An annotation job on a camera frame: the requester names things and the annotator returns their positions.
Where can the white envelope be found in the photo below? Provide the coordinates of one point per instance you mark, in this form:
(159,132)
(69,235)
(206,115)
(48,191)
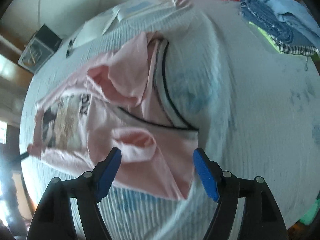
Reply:
(87,33)

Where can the green checkered folded cloth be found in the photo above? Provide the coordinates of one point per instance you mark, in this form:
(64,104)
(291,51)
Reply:
(295,48)

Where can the white paper with blue patch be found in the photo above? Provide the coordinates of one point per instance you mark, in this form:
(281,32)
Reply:
(140,6)

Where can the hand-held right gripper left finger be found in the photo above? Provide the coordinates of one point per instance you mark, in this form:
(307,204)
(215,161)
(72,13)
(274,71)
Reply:
(108,175)

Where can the pink printed T-shirt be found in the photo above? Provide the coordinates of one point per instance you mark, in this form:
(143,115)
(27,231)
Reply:
(140,85)

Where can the folded denim garment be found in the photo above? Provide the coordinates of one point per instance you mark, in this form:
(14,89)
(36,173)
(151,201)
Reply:
(260,12)

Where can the light blue folded cloth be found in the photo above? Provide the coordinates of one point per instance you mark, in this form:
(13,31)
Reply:
(287,5)

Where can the black pen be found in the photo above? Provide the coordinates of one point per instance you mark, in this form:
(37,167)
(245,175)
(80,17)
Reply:
(67,53)

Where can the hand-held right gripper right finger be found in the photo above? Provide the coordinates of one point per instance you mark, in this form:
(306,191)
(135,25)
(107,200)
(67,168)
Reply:
(206,175)

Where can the light green cloth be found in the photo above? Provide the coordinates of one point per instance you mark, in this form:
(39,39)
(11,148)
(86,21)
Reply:
(310,216)

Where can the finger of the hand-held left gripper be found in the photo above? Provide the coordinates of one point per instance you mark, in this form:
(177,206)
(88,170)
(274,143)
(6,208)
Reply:
(24,156)

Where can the dark green gift box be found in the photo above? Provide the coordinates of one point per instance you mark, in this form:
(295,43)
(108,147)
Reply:
(45,42)

